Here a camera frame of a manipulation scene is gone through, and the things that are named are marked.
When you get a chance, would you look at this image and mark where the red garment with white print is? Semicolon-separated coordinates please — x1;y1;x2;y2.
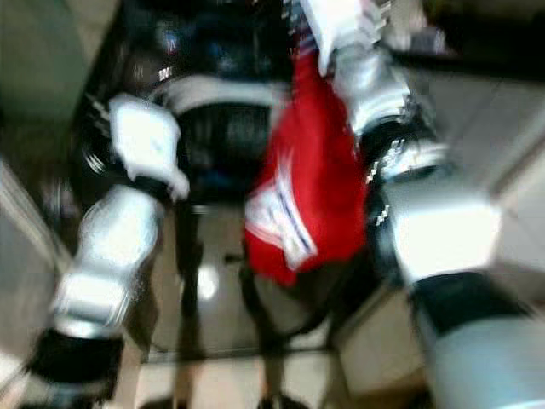
243;38;372;287

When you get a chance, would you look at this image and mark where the black laundry hamper with legs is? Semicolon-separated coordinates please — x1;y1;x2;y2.
72;0;309;409

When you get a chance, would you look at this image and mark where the silver door frame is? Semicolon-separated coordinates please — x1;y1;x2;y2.
0;162;73;282

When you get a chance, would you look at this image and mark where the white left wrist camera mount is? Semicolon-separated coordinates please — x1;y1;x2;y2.
106;94;193;202

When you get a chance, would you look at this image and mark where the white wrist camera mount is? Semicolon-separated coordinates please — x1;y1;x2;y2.
298;0;390;78
106;94;193;202

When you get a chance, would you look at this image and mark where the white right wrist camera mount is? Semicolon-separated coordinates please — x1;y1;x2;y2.
298;0;390;78

